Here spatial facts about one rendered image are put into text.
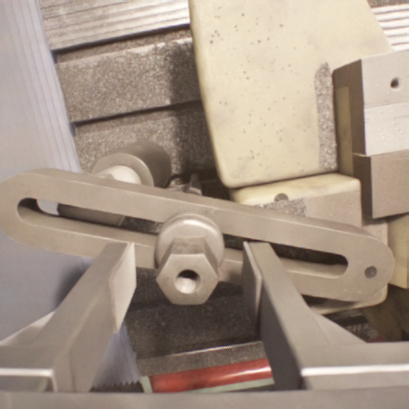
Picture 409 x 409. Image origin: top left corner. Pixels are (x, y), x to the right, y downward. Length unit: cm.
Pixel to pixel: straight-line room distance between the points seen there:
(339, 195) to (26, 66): 49
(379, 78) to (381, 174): 6
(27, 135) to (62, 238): 37
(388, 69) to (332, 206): 10
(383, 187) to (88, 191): 20
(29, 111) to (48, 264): 27
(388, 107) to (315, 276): 12
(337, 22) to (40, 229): 26
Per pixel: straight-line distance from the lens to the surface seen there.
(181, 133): 44
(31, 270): 64
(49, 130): 55
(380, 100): 23
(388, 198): 24
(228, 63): 25
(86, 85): 47
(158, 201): 19
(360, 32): 28
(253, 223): 19
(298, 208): 22
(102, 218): 23
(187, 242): 16
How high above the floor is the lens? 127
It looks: 75 degrees down
